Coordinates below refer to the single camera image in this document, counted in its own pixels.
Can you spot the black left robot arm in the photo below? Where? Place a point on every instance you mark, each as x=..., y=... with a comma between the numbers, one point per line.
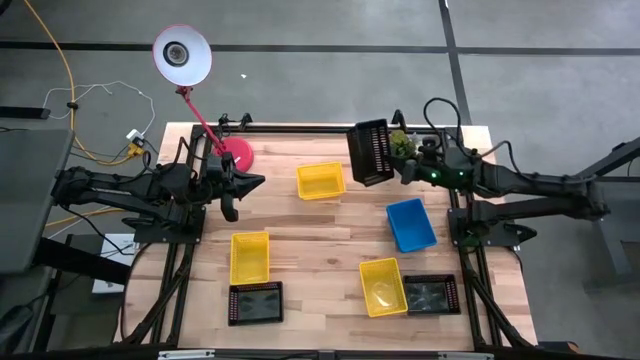
x=100, y=187

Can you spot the black stand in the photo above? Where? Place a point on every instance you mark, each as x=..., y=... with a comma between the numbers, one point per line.
x=607, y=165

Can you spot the black metal rig frame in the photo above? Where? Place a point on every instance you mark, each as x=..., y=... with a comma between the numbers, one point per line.
x=300, y=129

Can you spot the black curved clamp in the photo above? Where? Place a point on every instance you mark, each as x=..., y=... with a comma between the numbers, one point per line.
x=223, y=121
x=397, y=118
x=245, y=120

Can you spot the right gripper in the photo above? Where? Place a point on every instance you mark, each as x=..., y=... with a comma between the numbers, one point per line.
x=427, y=170

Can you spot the yellow plug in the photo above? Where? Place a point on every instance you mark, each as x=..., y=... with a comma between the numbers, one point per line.
x=136, y=150

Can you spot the white power adapter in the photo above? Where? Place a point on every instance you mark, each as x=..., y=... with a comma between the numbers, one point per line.
x=135, y=136

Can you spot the gray panel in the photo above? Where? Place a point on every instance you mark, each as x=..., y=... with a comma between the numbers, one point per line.
x=30, y=200

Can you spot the red desk lamp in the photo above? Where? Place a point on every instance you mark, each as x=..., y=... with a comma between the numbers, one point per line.
x=181, y=55

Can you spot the black plastic basket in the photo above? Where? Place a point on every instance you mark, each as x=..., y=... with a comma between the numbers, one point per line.
x=431, y=295
x=255, y=303
x=370, y=152

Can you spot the white box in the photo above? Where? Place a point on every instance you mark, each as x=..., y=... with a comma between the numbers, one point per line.
x=114, y=265

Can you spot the blue plastic basket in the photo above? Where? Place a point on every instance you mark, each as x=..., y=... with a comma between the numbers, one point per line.
x=411, y=225

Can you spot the succulent plant in black pot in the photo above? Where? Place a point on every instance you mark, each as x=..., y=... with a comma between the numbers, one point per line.
x=402, y=144

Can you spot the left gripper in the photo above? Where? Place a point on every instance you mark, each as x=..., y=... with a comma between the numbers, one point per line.
x=215, y=182

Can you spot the yellow plastic basket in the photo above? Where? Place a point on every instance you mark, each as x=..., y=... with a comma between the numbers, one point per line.
x=320, y=181
x=383, y=286
x=249, y=257

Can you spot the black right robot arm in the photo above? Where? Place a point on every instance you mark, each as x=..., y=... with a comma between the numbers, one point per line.
x=525, y=185

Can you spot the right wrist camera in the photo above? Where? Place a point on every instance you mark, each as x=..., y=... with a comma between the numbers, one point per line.
x=429, y=142

